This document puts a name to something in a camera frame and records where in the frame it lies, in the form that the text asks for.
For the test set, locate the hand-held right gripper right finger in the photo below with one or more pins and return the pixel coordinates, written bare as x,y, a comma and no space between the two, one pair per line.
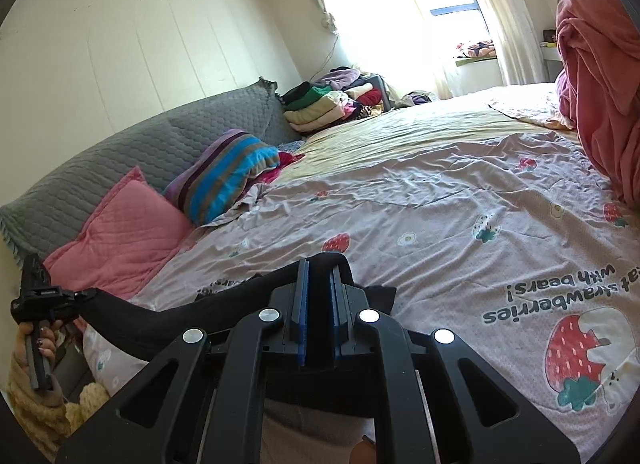
335,329

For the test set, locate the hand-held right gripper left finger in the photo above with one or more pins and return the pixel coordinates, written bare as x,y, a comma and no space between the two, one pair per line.
302,324

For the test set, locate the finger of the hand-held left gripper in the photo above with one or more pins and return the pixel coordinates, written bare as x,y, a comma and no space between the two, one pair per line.
85,295

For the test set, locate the black sweater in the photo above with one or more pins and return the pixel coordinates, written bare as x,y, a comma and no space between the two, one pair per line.
130,324

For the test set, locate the person's left forearm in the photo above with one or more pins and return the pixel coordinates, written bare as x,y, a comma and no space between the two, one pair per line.
35,414

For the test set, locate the pile of folded clothes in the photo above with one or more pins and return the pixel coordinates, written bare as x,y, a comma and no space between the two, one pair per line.
320,103

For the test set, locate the dark clothes heap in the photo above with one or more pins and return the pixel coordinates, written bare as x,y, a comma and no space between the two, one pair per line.
415,98

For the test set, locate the person's left hand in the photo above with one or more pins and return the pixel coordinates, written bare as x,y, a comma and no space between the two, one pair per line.
22,344

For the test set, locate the pink quilted pillow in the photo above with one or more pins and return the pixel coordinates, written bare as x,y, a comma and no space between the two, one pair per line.
120,239

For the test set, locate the grey quilted headboard cover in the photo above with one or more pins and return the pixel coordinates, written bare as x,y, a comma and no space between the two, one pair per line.
125,143

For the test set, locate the red garment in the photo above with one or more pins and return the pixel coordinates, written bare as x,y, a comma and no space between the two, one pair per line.
282,166

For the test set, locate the striped pillow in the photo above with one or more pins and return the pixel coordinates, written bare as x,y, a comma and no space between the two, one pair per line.
220,173

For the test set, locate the strawberry printed bed quilt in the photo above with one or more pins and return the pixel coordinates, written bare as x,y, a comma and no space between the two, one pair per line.
450,194

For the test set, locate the yellow bed sheet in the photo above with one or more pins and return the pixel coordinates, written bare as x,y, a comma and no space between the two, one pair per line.
425,128

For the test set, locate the floral cloth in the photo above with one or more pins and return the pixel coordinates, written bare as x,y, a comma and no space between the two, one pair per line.
475,48

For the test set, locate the white desk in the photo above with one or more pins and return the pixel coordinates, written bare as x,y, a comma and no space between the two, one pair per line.
552,61

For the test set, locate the sheer window curtain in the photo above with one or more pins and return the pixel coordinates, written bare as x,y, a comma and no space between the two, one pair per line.
505,18

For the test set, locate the pink blanket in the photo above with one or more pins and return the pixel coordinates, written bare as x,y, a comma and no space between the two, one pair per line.
600,68

